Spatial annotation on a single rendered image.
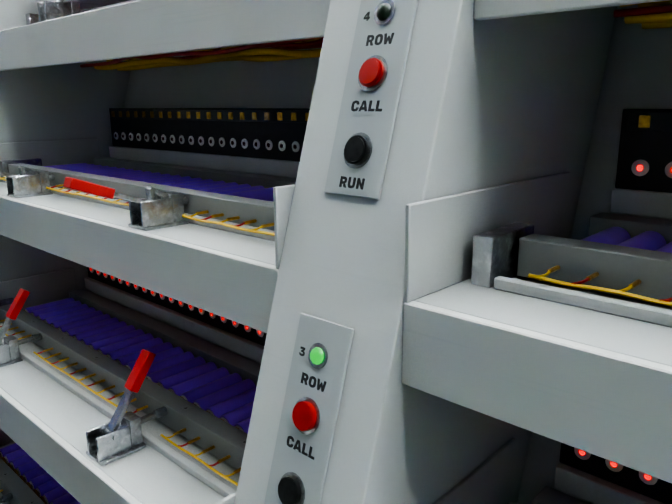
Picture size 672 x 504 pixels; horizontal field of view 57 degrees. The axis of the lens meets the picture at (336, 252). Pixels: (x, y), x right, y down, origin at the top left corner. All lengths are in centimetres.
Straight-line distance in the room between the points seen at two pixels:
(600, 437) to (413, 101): 18
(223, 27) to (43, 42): 32
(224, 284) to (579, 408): 24
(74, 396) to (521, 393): 49
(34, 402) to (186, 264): 28
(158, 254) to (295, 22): 20
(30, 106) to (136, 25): 38
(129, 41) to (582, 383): 47
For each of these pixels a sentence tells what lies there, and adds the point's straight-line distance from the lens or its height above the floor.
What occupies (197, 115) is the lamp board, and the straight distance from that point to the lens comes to 76.
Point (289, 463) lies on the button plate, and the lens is 37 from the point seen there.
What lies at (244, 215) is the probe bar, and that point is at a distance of 48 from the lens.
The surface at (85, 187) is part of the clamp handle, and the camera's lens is 49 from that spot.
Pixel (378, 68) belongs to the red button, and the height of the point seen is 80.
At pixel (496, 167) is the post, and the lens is 37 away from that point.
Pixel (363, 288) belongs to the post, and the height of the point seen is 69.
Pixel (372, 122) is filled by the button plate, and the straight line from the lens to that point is 34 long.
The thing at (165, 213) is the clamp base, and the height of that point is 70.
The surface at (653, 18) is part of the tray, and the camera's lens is 44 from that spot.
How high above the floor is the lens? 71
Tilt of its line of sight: 1 degrees down
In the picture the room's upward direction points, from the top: 11 degrees clockwise
